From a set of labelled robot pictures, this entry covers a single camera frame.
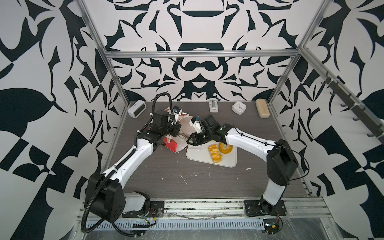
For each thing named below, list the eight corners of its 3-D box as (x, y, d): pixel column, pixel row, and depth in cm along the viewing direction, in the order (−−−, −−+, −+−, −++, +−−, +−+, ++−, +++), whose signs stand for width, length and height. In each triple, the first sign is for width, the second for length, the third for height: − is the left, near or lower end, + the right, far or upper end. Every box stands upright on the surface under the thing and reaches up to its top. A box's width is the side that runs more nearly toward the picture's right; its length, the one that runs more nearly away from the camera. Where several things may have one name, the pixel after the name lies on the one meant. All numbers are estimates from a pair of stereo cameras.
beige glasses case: (260, 118, 112) (261, 115, 110) (254, 100, 123) (255, 98, 121) (270, 118, 112) (272, 115, 110) (263, 100, 123) (264, 98, 121)
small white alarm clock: (229, 109, 118) (230, 106, 115) (236, 102, 122) (237, 99, 119) (240, 116, 113) (241, 113, 111) (247, 109, 118) (248, 106, 115)
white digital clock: (131, 118, 113) (127, 110, 106) (141, 106, 120) (138, 99, 113) (137, 120, 111) (134, 113, 105) (147, 109, 118) (145, 101, 112)
